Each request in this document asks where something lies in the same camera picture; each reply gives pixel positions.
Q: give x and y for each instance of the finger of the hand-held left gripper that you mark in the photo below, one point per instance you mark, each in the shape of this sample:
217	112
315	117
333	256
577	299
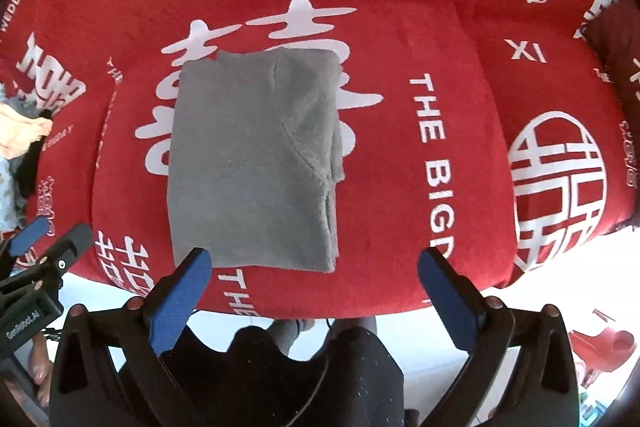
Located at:
29	234
70	244

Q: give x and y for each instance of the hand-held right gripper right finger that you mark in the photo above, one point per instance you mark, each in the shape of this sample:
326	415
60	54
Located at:
450	307

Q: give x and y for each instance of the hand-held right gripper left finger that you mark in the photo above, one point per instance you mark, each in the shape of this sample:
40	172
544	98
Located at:
176	307

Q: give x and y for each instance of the grey sweater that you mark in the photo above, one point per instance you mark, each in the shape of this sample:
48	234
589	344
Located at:
250	157

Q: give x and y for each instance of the light blue patterned cloth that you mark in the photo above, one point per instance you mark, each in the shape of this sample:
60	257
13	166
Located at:
7	197

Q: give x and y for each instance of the dark cloth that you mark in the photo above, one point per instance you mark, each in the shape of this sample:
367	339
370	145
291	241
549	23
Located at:
30	167

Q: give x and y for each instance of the cream cloth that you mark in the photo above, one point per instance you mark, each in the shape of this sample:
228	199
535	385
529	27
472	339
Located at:
20	127

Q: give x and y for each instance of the person's grey sock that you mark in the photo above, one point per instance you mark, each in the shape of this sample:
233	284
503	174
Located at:
290	334

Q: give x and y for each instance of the grey cloth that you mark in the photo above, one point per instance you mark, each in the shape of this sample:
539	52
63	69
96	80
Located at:
25	106

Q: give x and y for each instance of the person's black trousers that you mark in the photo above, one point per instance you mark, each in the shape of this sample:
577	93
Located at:
280	387

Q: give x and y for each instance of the red slipper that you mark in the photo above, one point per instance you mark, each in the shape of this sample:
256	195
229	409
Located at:
602	347

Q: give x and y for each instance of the red printed blanket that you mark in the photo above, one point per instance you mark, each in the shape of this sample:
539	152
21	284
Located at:
425	32

